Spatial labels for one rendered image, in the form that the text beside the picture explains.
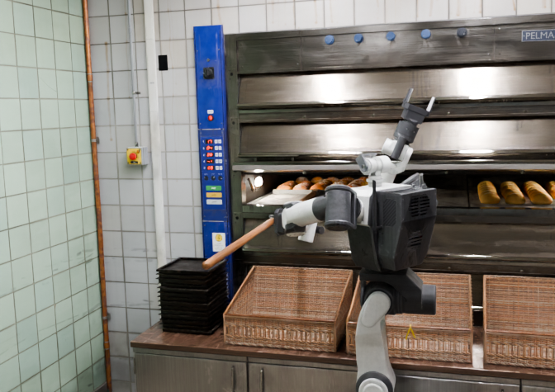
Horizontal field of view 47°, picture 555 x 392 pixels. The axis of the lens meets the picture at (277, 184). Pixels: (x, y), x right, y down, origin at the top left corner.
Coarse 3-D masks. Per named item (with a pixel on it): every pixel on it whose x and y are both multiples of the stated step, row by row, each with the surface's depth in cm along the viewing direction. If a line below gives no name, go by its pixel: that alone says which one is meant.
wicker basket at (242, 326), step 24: (240, 288) 329; (264, 288) 346; (288, 288) 342; (312, 288) 339; (336, 288) 335; (240, 312) 329; (264, 312) 345; (288, 312) 341; (312, 312) 337; (336, 312) 299; (240, 336) 306; (264, 336) 303; (288, 336) 299; (312, 336) 314; (336, 336) 296
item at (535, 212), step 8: (248, 208) 350; (256, 208) 348; (264, 208) 347; (272, 208) 346; (440, 208) 322; (448, 208) 321; (456, 208) 320; (464, 208) 319; (472, 208) 318; (480, 208) 317; (488, 208) 317; (496, 208) 316; (504, 208) 315; (512, 208) 314; (520, 208) 314; (528, 208) 313; (536, 208) 312; (544, 208) 312; (552, 208) 311; (488, 216) 316; (496, 216) 315; (504, 216) 314; (512, 216) 313; (520, 216) 312; (528, 216) 311; (536, 216) 310; (544, 216) 308; (552, 216) 308
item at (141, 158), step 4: (128, 148) 357; (132, 148) 357; (136, 148) 356; (140, 148) 355; (144, 148) 358; (128, 152) 357; (132, 152) 357; (136, 152) 356; (140, 152) 355; (144, 152) 358; (128, 156) 358; (136, 156) 356; (140, 156) 356; (144, 156) 358; (128, 160) 358; (132, 160) 357; (136, 160) 357; (140, 160) 356; (144, 160) 358; (128, 164) 359; (132, 164) 358; (136, 164) 357; (140, 164) 357; (144, 164) 358
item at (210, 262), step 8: (312, 192) 371; (304, 200) 348; (264, 224) 278; (272, 224) 287; (256, 232) 265; (240, 240) 247; (248, 240) 254; (224, 248) 232; (232, 248) 236; (216, 256) 222; (224, 256) 227; (208, 264) 214
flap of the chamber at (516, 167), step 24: (240, 168) 332; (264, 168) 329; (288, 168) 325; (312, 168) 322; (336, 168) 318; (408, 168) 309; (432, 168) 306; (456, 168) 303; (480, 168) 300; (504, 168) 297; (528, 168) 294; (552, 168) 291
